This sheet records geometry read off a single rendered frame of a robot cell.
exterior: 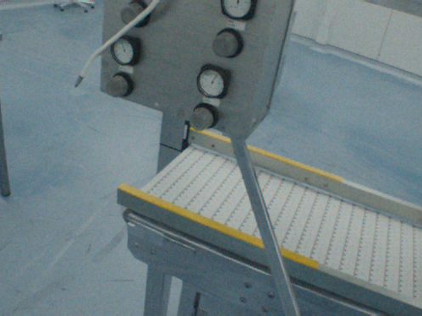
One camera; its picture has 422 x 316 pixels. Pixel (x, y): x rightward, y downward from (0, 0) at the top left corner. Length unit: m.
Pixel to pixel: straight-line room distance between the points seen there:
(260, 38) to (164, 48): 0.12
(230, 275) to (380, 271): 0.25
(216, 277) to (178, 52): 0.37
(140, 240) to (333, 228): 0.34
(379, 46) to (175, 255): 5.20
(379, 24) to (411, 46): 0.50
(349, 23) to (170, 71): 5.32
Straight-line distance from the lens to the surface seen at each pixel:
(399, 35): 5.65
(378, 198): 0.84
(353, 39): 5.78
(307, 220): 0.75
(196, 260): 0.69
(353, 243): 0.75
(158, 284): 1.24
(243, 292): 0.69
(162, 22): 0.50
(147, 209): 0.67
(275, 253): 0.53
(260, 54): 0.46
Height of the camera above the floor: 1.26
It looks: 30 degrees down
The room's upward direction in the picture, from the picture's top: 10 degrees clockwise
